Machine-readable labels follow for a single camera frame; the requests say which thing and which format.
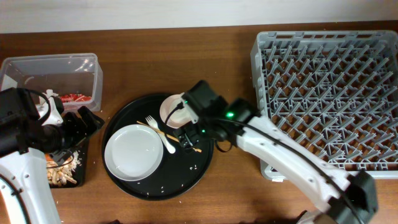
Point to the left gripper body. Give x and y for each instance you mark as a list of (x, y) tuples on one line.
[(64, 135)]

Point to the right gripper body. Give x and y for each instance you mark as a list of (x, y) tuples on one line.
[(195, 129)]

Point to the rice and food scraps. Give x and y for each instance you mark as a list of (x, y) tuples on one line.
[(66, 174)]

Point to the red snack wrapper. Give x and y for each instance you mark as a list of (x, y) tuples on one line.
[(70, 98)]

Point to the white tissue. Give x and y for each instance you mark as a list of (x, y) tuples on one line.
[(46, 95)]

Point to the white dinner plate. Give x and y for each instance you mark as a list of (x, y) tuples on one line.
[(133, 152)]

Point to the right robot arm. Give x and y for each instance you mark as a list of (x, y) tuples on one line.
[(339, 197)]

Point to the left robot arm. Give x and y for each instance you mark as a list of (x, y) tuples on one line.
[(31, 128)]

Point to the grey dishwasher rack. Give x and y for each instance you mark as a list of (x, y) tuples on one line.
[(333, 92)]

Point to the black rectangular tray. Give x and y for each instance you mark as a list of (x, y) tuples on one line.
[(82, 149)]

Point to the pink shallow bowl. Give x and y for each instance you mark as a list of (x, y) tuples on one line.
[(179, 117)]

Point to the wooden chopstick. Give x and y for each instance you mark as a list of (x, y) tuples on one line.
[(167, 135)]

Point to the white plastic fork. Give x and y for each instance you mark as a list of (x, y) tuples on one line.
[(153, 123)]

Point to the clear plastic bin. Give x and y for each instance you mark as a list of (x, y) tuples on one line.
[(64, 74)]

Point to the round black serving tray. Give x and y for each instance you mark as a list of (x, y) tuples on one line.
[(177, 173)]

